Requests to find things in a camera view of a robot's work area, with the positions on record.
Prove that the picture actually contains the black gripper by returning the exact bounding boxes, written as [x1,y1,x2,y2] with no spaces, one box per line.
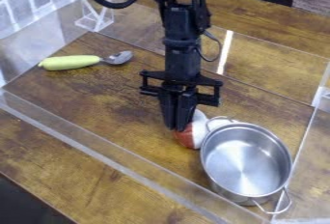
[139,70,223,131]

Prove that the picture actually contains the silver metal pot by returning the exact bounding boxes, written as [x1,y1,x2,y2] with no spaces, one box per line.
[200,117,293,214]

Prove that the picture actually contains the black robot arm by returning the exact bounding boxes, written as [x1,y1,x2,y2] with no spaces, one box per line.
[140,0,223,131]

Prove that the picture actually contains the clear acrylic triangle bracket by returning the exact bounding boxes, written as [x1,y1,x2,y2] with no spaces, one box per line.
[75,0,115,32]

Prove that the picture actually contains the red white plush mushroom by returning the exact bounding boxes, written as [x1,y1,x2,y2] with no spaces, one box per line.
[174,109,238,150]

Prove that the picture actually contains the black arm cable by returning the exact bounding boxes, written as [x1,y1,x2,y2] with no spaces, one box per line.
[195,29,223,64]

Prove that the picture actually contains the green handled metal spoon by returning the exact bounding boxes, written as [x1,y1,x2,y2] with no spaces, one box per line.
[39,51,132,70]

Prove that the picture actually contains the clear acrylic enclosure wall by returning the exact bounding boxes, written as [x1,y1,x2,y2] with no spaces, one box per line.
[0,0,330,224]

